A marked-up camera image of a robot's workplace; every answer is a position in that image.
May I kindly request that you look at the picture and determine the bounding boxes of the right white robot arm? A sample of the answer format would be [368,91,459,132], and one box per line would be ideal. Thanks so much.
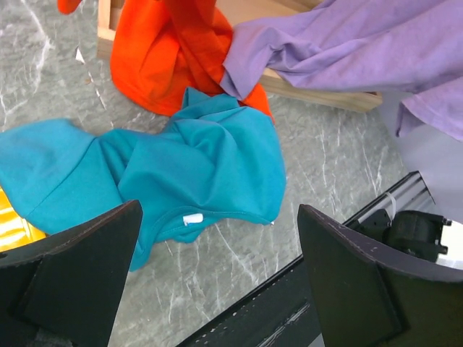
[383,210,462,270]

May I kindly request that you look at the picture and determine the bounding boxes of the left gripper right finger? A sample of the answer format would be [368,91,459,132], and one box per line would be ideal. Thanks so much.
[297,205,462,346]

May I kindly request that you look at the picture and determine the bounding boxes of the yellow plastic tray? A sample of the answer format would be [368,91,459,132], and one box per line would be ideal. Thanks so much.
[0,189,47,252]

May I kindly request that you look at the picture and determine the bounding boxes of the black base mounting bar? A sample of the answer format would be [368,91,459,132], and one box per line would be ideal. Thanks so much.
[180,171,433,346]

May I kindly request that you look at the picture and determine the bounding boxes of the wooden clothes rack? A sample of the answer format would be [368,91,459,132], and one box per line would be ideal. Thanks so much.
[97,0,383,113]

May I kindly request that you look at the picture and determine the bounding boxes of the orange t shirt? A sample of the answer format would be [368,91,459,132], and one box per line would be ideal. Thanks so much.
[57,0,275,124]

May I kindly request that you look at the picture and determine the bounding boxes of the teal t shirt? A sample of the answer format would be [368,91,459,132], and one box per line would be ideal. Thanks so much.
[1,88,286,270]

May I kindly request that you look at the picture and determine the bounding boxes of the lilac t shirt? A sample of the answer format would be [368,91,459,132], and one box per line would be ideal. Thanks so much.
[221,1,462,140]

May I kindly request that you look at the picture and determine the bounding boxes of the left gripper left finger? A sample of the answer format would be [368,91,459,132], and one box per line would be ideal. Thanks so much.
[1,200,143,346]

